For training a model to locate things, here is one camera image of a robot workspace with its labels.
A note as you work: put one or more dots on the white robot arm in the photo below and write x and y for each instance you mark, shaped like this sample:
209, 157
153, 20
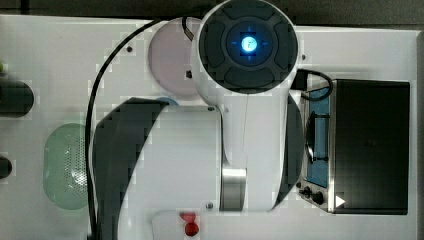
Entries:
238, 151

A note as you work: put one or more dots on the green plastic strainer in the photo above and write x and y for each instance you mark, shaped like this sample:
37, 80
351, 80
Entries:
64, 173

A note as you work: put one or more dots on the lilac round plate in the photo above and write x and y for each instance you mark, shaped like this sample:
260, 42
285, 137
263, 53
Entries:
169, 56

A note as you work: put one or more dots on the red toy tomato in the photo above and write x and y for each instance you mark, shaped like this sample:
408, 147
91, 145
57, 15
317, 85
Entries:
191, 229

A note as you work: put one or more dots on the silver toaster oven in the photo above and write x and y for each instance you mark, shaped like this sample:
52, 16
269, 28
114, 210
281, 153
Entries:
356, 152

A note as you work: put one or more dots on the black frying pan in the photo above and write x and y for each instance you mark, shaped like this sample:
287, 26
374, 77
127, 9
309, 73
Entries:
16, 98

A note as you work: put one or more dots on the black round pot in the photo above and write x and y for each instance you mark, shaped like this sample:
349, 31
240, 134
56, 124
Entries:
5, 167

